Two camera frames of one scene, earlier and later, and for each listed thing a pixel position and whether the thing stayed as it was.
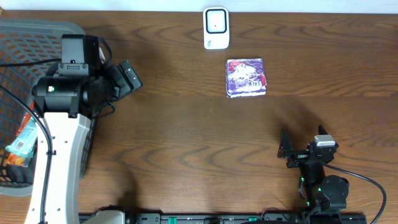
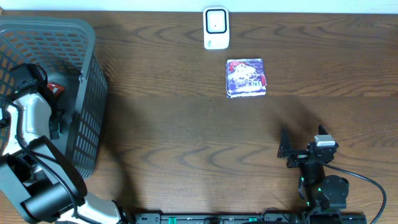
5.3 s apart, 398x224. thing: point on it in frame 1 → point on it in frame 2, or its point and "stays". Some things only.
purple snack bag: (245, 77) stays
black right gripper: (285, 150) stays
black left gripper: (125, 78) → (28, 83)
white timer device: (216, 35) stays
